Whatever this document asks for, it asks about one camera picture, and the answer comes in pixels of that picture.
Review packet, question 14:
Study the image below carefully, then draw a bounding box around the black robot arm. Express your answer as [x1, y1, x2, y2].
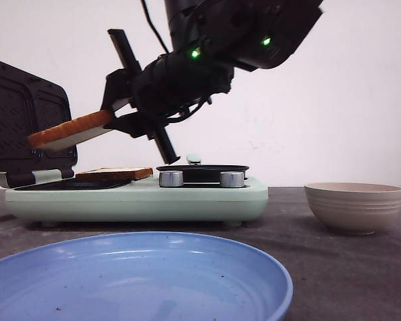
[102, 0, 322, 164]

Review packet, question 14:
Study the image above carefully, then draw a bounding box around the mint green breakfast maker lid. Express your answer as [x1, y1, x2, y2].
[0, 62, 78, 188]

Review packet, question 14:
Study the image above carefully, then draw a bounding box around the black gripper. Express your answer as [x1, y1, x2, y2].
[100, 29, 234, 164]

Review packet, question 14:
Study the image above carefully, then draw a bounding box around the blue plate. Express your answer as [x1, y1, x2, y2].
[0, 232, 293, 320]

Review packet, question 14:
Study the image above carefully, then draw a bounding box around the silver right control knob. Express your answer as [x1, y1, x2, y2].
[220, 171, 245, 189]

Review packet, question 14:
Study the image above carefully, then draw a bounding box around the small black frying pan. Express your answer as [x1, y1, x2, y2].
[156, 164, 249, 183]

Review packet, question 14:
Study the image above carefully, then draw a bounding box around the silver control knob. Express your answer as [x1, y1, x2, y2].
[159, 171, 184, 187]
[220, 171, 245, 189]

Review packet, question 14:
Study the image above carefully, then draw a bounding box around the beige ribbed bowl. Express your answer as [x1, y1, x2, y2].
[305, 182, 401, 235]

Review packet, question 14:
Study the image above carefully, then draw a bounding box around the white bread slice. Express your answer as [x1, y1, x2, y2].
[27, 110, 115, 152]
[76, 167, 153, 182]

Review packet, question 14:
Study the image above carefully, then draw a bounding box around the silver left control knob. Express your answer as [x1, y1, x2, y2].
[159, 171, 184, 187]

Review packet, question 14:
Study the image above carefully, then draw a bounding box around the mint green breakfast maker base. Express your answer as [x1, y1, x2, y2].
[5, 175, 268, 223]

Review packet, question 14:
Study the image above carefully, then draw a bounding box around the black cable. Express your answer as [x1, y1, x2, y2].
[140, 0, 170, 54]

